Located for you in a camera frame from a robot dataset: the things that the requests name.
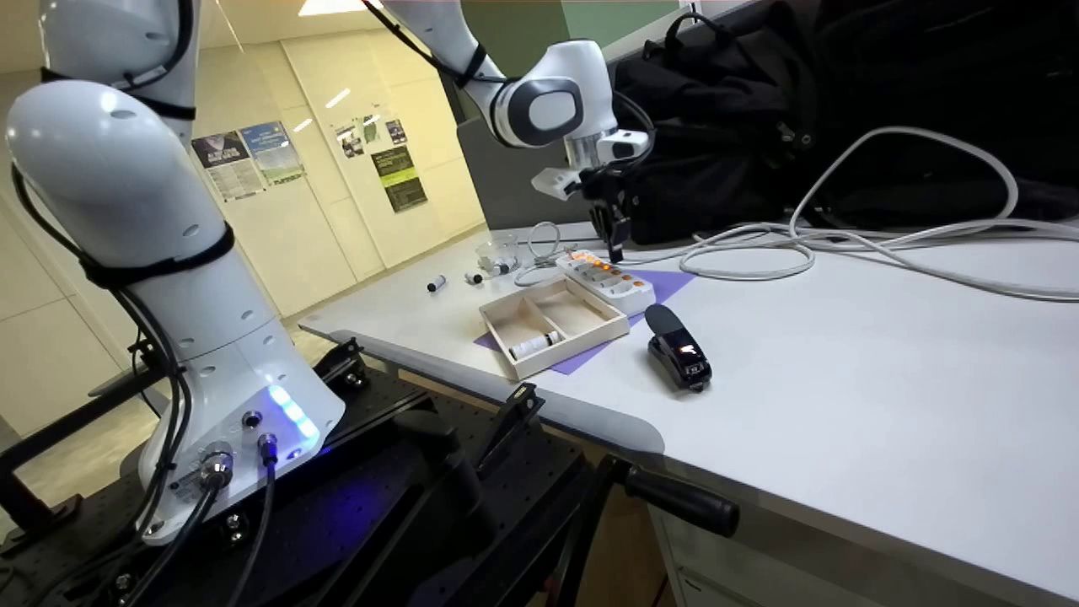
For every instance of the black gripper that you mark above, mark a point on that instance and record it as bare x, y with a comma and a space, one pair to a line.
617, 186

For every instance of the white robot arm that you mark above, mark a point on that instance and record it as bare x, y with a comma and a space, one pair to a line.
124, 169

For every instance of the purple paper sheet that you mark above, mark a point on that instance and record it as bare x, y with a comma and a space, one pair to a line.
663, 288

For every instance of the light wooden divided tray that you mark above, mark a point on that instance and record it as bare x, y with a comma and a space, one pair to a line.
551, 323

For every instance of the black stapler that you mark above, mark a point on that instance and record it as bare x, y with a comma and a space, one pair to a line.
679, 348

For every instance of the black fabric bag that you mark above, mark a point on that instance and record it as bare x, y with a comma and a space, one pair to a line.
845, 113

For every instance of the black robot mounting cart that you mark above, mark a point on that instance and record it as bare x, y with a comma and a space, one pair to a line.
371, 508

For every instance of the white under-table cabinet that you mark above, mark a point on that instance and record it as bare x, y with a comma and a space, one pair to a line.
786, 576

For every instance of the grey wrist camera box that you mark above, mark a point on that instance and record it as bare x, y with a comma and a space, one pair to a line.
557, 183

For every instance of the green black wall poster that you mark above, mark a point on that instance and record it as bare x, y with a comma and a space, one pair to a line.
398, 181

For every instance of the small photo wall poster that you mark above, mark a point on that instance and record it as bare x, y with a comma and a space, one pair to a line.
353, 142

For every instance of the blue wall poster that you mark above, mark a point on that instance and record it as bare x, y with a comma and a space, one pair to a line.
274, 152

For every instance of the dark wall poster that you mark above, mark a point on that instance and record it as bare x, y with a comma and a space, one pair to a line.
222, 149

